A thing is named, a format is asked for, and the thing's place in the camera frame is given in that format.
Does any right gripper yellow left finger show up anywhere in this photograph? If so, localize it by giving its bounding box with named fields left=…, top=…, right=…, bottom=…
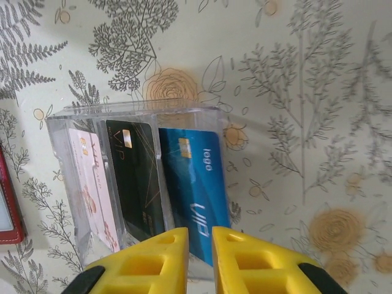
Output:
left=67, top=227, right=189, bottom=294

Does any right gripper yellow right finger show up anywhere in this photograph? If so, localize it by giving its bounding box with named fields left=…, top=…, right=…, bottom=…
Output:
left=212, top=225, right=349, bottom=294

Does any black VIP card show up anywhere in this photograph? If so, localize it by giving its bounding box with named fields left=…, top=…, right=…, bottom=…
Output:
left=105, top=119, right=167, bottom=243

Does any blue VIP card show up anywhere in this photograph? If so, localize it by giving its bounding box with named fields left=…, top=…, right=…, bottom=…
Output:
left=158, top=127, right=232, bottom=267

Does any pink floral card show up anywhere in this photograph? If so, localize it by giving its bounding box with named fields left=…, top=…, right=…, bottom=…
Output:
left=67, top=128, right=121, bottom=254

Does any red leather card holder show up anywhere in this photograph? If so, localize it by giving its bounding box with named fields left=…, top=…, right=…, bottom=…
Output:
left=0, top=143, right=28, bottom=246

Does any clear acrylic slotted box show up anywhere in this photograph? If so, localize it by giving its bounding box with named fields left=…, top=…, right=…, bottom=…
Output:
left=45, top=102, right=230, bottom=278

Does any floral patterned table cover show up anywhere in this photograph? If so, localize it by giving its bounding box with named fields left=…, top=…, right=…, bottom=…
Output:
left=0, top=0, right=392, bottom=294

